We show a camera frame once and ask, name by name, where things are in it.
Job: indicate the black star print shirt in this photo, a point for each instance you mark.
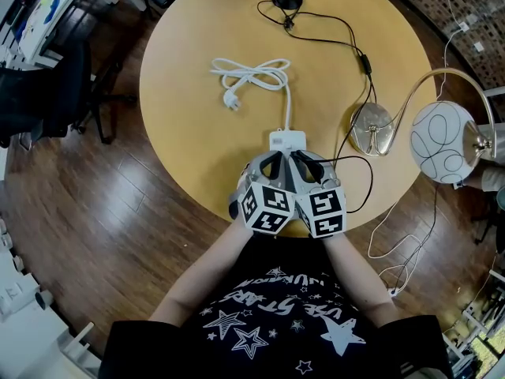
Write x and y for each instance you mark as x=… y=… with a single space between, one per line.
x=276 y=330

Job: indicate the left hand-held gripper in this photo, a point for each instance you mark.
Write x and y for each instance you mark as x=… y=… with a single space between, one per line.
x=268 y=207

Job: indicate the white wall socket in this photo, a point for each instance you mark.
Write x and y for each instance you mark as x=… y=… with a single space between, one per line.
x=462 y=26
x=478 y=46

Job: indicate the white desk with clutter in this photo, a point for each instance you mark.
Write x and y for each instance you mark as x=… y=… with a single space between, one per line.
x=47 y=10

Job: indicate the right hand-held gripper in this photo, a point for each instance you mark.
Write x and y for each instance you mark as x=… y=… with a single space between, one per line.
x=325 y=211

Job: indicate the person's right forearm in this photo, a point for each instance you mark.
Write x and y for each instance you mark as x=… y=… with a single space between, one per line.
x=355 y=275

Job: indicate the black office chair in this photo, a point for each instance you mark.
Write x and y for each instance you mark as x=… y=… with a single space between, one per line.
x=43 y=97

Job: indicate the white shelf unit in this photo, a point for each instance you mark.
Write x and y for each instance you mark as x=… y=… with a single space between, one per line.
x=27 y=302

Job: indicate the person's left forearm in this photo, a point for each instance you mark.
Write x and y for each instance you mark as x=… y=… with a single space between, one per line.
x=205 y=275

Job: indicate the white power strip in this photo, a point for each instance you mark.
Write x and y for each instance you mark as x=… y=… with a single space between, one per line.
x=286 y=139

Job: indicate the gold lamp with globe shade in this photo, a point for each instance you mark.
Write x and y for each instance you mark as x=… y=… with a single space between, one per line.
x=438 y=140

